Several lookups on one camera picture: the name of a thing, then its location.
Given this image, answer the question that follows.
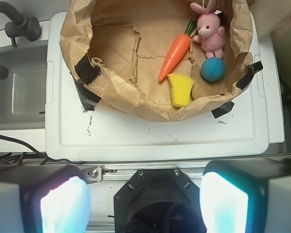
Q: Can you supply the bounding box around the aluminium rail with bracket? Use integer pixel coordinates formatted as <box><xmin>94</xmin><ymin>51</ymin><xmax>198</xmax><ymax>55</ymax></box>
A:
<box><xmin>79</xmin><ymin>160</ymin><xmax>209</xmax><ymax>184</ymax></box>

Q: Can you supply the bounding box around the dark grey faucet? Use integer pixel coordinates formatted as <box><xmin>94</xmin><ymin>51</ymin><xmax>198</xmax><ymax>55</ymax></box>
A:
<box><xmin>0</xmin><ymin>0</ymin><xmax>42</xmax><ymax>81</ymax></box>

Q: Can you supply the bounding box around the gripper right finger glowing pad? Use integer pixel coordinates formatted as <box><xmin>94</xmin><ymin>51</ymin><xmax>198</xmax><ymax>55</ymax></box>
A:
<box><xmin>199</xmin><ymin>158</ymin><xmax>291</xmax><ymax>233</ymax></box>

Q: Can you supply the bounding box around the black tape left inner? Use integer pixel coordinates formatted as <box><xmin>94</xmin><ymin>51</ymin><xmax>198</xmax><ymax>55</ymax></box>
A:
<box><xmin>75</xmin><ymin>54</ymin><xmax>102</xmax><ymax>85</ymax></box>

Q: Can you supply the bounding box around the black tape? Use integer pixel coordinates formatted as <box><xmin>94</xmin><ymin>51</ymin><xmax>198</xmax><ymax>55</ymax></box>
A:
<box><xmin>75</xmin><ymin>82</ymin><xmax>101</xmax><ymax>111</ymax></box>
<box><xmin>75</xmin><ymin>54</ymin><xmax>102</xmax><ymax>85</ymax></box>
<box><xmin>211</xmin><ymin>101</ymin><xmax>234</xmax><ymax>119</ymax></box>
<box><xmin>236</xmin><ymin>61</ymin><xmax>263</xmax><ymax>90</ymax></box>

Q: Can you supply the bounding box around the white plastic tray lid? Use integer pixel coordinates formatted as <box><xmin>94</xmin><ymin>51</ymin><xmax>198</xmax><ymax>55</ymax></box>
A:
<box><xmin>45</xmin><ymin>12</ymin><xmax>270</xmax><ymax>162</ymax></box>

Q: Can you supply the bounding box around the pink plush bunny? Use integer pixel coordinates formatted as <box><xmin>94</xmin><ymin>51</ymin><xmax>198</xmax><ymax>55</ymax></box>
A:
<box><xmin>190</xmin><ymin>0</ymin><xmax>226</xmax><ymax>59</ymax></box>

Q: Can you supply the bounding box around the yellow sponge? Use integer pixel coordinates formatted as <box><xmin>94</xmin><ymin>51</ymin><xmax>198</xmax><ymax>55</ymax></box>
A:
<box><xmin>167</xmin><ymin>74</ymin><xmax>194</xmax><ymax>108</ymax></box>

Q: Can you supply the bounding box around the black tape right side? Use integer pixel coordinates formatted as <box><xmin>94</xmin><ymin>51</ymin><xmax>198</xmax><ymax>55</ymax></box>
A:
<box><xmin>236</xmin><ymin>61</ymin><xmax>263</xmax><ymax>90</ymax></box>

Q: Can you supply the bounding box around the black tape right front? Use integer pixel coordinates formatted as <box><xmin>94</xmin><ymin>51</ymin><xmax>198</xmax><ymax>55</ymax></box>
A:
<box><xmin>211</xmin><ymin>101</ymin><xmax>234</xmax><ymax>119</ymax></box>

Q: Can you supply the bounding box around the orange toy carrot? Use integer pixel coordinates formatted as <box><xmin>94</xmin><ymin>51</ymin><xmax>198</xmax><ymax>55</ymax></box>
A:
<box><xmin>158</xmin><ymin>19</ymin><xmax>197</xmax><ymax>82</ymax></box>

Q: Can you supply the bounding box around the black cable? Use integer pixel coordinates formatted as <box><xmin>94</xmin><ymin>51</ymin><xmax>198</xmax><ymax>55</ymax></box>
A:
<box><xmin>0</xmin><ymin>132</ymin><xmax>83</xmax><ymax>166</ymax></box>

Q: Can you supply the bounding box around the black tape left front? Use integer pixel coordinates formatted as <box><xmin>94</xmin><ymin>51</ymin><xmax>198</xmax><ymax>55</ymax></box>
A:
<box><xmin>75</xmin><ymin>82</ymin><xmax>101</xmax><ymax>111</ymax></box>

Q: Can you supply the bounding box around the grey sink basin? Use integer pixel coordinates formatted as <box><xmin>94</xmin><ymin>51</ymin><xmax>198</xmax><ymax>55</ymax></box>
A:
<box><xmin>0</xmin><ymin>40</ymin><xmax>48</xmax><ymax>131</ymax></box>

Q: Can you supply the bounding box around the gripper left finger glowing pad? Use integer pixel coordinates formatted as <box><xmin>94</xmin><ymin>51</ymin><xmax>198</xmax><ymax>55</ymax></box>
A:
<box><xmin>0</xmin><ymin>165</ymin><xmax>91</xmax><ymax>233</ymax></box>

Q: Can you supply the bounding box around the brown paper bag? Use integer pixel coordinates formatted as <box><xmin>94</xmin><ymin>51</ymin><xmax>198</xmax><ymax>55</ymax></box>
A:
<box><xmin>60</xmin><ymin>0</ymin><xmax>254</xmax><ymax>122</ymax></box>

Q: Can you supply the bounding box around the blue knitted ball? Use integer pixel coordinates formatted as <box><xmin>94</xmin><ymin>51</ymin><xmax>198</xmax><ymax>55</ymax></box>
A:
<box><xmin>200</xmin><ymin>57</ymin><xmax>225</xmax><ymax>82</ymax></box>

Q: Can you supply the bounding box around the black octagonal mount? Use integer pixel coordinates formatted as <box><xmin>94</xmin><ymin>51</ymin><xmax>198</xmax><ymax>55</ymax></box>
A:
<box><xmin>113</xmin><ymin>168</ymin><xmax>207</xmax><ymax>233</ymax></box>

